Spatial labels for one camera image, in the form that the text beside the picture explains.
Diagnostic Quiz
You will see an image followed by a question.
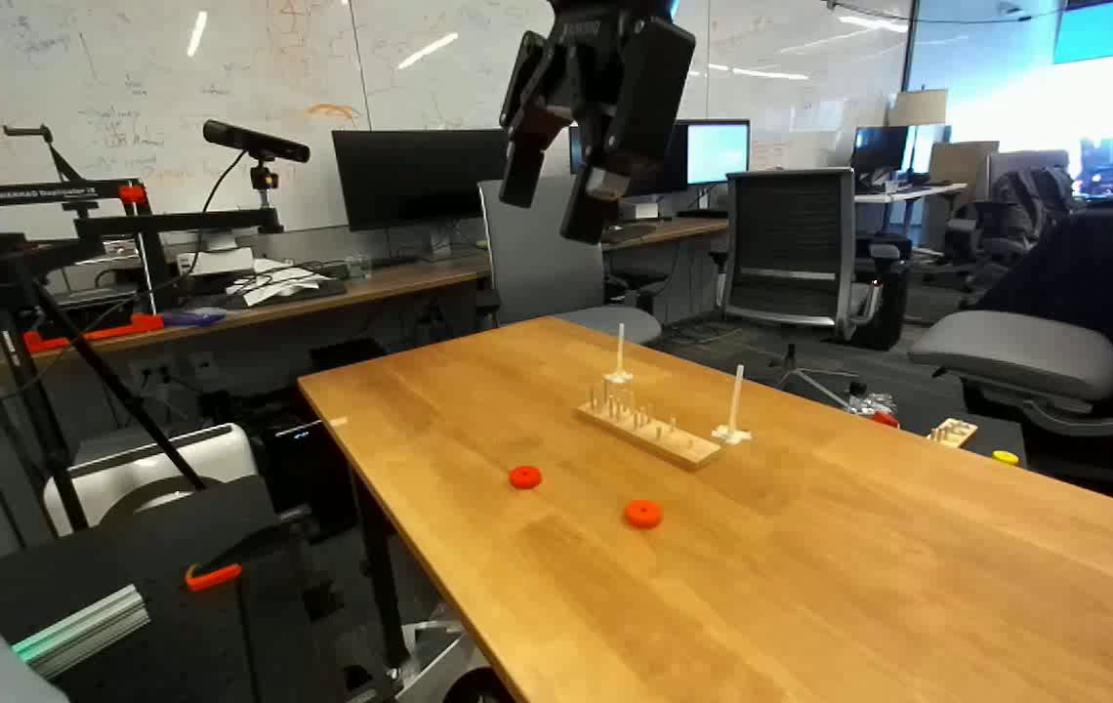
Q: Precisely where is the black bar sensor camera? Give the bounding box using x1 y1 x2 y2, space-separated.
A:
200 118 316 170

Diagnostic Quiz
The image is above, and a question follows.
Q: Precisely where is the short clear peg stand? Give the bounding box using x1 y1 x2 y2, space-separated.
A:
708 358 758 451

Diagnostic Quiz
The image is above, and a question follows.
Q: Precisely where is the white storage box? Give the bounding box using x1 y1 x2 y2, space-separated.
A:
35 420 262 538

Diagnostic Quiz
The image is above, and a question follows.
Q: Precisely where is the gray chair with tall back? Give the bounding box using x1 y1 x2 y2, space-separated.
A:
478 171 668 349

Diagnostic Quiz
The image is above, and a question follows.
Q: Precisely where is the white papers pile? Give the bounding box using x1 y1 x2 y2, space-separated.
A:
221 262 341 312

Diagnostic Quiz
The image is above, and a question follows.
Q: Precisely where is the wooden board with clear pegs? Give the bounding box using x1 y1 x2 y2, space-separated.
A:
573 382 728 473

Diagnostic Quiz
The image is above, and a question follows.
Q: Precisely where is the small wooden block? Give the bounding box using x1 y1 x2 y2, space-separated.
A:
920 414 985 452

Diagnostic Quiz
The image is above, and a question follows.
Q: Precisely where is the orange clamp handle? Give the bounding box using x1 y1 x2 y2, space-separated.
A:
180 560 249 598

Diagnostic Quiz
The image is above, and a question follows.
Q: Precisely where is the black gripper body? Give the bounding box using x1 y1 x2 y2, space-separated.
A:
549 0 679 129

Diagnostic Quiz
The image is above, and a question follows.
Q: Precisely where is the gray office chair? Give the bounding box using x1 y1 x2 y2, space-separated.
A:
909 211 1113 515

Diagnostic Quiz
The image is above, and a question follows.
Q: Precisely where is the black camera tripod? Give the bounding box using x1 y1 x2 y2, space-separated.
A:
0 122 288 565

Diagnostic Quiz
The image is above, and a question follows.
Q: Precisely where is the black equipment case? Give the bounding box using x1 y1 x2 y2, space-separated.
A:
0 473 328 703

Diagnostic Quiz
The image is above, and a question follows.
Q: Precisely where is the lit computer monitor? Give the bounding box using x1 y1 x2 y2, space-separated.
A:
679 118 758 192

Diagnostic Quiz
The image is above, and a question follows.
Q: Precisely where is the long wooden desk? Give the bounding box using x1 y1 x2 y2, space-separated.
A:
0 254 497 382

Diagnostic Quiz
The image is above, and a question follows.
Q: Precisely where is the dark office chair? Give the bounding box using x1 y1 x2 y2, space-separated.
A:
970 166 1080 271

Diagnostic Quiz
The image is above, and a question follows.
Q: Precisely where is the white table lamp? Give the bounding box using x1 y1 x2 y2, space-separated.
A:
885 85 952 133

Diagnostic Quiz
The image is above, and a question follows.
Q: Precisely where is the black mesh office chair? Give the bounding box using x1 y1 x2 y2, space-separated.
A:
718 166 863 336

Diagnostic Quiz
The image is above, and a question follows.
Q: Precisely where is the red flat object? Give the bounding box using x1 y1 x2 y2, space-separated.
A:
21 309 172 358

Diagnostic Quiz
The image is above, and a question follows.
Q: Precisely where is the large black monitor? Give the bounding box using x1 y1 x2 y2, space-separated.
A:
328 124 510 237

